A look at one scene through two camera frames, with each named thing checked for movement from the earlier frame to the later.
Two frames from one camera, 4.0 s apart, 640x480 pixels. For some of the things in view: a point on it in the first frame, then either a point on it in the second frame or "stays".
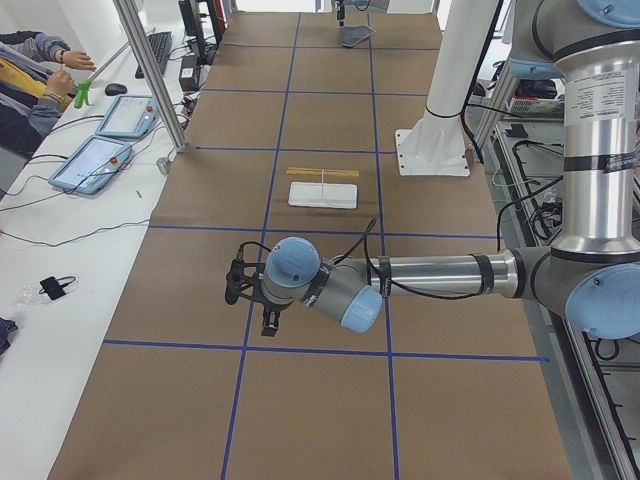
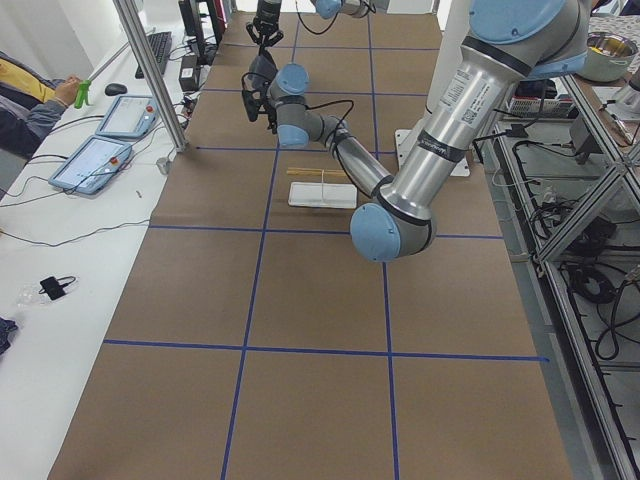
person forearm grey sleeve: x=41 y=47 → x=43 y=116
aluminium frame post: x=132 y=19 stays
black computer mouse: x=113 y=89 stays
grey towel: x=351 y=35 → x=262 y=70
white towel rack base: x=325 y=195 stays
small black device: x=55 y=287 stays
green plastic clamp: x=82 y=93 stays
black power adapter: x=189 y=73 stays
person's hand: x=75 y=58 → x=67 y=91
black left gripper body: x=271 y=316 → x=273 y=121
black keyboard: x=160 y=44 stays
